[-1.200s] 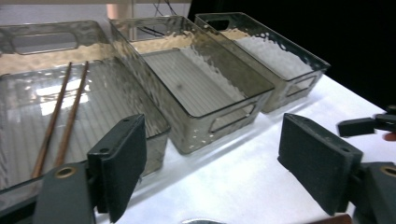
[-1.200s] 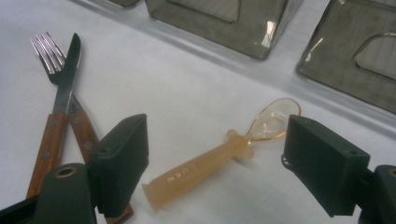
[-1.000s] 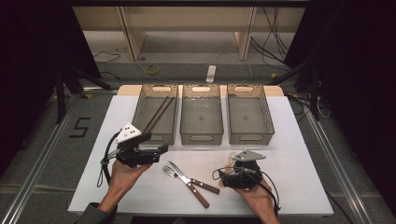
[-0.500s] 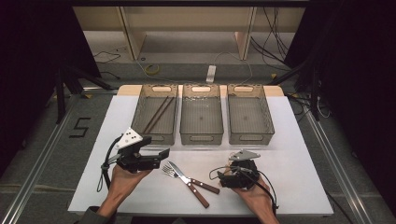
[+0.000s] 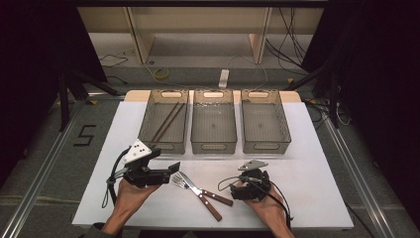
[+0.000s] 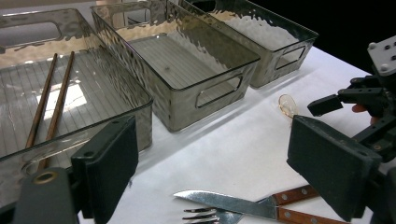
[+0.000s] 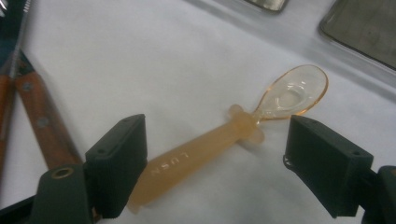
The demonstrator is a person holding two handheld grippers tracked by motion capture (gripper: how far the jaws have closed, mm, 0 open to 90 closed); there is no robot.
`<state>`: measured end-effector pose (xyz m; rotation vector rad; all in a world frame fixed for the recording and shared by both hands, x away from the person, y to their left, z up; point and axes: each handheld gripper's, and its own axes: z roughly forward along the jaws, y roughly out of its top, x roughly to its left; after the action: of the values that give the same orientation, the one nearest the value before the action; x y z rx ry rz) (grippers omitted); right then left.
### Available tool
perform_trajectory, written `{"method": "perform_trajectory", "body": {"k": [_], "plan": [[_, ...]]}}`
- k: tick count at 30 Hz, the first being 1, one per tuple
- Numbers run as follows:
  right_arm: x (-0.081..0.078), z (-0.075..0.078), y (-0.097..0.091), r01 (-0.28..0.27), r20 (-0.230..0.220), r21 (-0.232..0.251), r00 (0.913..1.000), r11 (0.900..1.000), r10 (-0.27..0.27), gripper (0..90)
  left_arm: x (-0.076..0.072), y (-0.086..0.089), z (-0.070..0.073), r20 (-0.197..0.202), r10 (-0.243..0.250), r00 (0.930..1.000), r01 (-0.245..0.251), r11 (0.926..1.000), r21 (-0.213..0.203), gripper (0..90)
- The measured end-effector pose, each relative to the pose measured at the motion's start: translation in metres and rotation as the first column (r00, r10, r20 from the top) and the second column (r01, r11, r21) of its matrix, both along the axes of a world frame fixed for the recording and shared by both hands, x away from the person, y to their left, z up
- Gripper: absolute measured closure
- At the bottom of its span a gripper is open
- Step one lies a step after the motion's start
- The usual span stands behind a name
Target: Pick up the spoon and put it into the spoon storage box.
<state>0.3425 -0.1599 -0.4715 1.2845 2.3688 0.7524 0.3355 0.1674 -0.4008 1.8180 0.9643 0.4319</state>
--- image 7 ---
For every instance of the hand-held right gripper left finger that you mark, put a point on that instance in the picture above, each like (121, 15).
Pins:
(116, 165)

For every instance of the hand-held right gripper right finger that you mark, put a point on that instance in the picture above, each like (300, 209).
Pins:
(327, 165)

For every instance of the translucent orange baby spoon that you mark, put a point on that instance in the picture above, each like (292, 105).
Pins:
(193, 155)

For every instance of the smoky clear plastic bin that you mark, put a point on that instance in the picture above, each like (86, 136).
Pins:
(364, 31)
(267, 4)

